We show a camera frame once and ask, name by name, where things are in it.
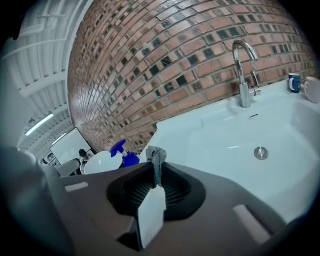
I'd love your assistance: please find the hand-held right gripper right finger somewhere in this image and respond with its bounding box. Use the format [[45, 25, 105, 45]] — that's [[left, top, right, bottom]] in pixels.
[[159, 161, 286, 256]]

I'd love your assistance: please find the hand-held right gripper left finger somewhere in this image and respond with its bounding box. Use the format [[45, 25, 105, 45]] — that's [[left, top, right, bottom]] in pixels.
[[58, 161, 155, 256]]

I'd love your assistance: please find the grey cloth with white label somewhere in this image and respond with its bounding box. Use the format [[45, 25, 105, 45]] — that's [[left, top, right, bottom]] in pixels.
[[136, 145, 168, 249]]

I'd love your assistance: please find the grey chair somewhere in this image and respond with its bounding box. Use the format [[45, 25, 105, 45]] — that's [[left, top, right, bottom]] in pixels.
[[55, 158, 81, 177]]

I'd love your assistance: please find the white board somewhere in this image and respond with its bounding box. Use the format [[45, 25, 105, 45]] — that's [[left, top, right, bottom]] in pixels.
[[49, 126, 90, 165]]

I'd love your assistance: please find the white ceramic sink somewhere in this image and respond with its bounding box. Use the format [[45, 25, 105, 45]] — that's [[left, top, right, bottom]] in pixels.
[[138, 79, 320, 224]]

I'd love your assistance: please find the chrome sink drain plug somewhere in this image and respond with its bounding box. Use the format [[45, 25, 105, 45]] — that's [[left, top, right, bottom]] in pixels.
[[253, 145, 269, 160]]

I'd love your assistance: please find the long ceiling light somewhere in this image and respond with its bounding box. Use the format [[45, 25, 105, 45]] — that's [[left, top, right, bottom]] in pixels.
[[50, 132, 68, 146], [24, 112, 55, 137]]

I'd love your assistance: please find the chrome faucet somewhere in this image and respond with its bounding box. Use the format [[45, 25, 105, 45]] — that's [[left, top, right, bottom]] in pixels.
[[231, 38, 262, 109]]

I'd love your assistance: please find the dark blue mug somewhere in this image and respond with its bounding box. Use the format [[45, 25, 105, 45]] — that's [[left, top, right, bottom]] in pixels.
[[287, 72, 302, 94]]

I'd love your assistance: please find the white mug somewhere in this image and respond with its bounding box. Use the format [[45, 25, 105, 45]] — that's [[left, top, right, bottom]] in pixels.
[[303, 76, 320, 104]]

